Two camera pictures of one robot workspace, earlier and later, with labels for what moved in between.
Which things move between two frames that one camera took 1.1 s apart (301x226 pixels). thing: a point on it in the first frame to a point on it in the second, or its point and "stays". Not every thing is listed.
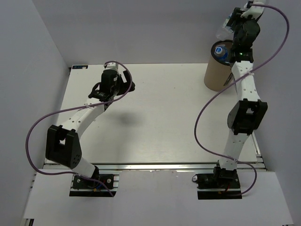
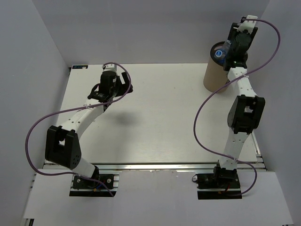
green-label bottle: [223, 33] to [226, 45]
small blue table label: [80, 67] stays
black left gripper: [125, 85] stays
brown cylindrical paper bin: [218, 74] stays
